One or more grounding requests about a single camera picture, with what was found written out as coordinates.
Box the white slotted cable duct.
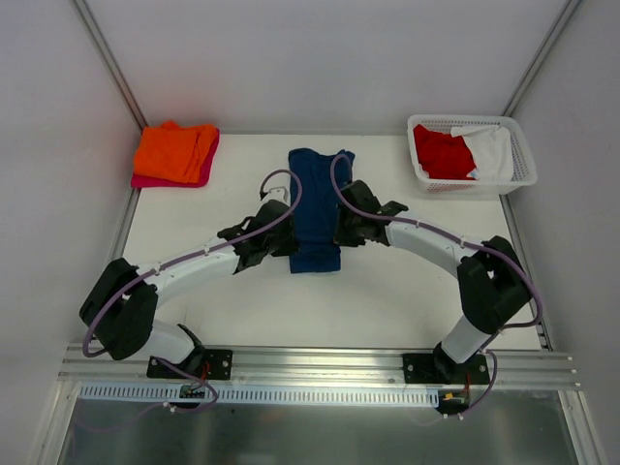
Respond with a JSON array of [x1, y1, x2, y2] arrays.
[[78, 382, 440, 408]]

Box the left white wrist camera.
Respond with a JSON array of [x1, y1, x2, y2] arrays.
[[263, 186, 290, 204]]

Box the orange folded t shirt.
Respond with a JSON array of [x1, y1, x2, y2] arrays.
[[133, 121, 217, 184]]

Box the blue t shirt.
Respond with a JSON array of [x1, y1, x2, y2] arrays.
[[289, 148, 356, 274]]

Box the pink folded t shirt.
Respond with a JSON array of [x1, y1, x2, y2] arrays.
[[129, 128, 222, 190]]

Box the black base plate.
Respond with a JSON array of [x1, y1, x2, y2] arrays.
[[146, 346, 233, 381], [402, 353, 490, 386]]

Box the aluminium mounting rail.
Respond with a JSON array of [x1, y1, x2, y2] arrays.
[[58, 344, 583, 391]]

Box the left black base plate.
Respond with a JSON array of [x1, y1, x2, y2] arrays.
[[146, 346, 233, 381]]

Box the red t shirt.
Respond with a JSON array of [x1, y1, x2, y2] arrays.
[[413, 125, 477, 180]]

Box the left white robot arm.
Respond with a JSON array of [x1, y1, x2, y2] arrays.
[[79, 200, 298, 378]]

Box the white t shirt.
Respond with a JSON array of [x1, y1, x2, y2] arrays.
[[450, 125, 513, 182]]

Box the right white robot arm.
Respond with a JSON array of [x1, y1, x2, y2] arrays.
[[334, 180, 540, 384]]

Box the white plastic basket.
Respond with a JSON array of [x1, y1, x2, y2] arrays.
[[408, 114, 538, 196]]

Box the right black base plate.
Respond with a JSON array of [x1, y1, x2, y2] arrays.
[[402, 353, 490, 386]]

